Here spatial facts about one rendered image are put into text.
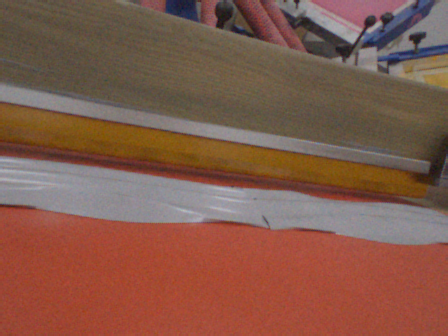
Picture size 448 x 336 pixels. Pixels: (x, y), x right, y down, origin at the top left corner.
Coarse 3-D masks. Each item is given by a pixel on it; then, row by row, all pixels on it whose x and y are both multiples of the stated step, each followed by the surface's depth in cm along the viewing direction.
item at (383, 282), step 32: (320, 192) 26; (352, 192) 30; (320, 256) 12; (352, 256) 12; (384, 256) 13; (416, 256) 14; (352, 288) 10; (384, 288) 10; (416, 288) 11; (384, 320) 8; (416, 320) 9
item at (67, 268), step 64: (0, 256) 8; (64, 256) 8; (128, 256) 9; (192, 256) 10; (256, 256) 11; (0, 320) 6; (64, 320) 6; (128, 320) 6; (192, 320) 7; (256, 320) 7; (320, 320) 8
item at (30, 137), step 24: (24, 144) 20; (48, 144) 20; (72, 144) 20; (96, 144) 21; (120, 144) 21; (216, 168) 23; (240, 168) 24; (264, 168) 24; (288, 168) 25; (384, 192) 28; (408, 192) 29
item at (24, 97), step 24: (0, 96) 17; (24, 96) 17; (48, 96) 18; (120, 120) 19; (144, 120) 19; (168, 120) 20; (192, 120) 20; (264, 144) 22; (288, 144) 22; (312, 144) 23; (408, 168) 25
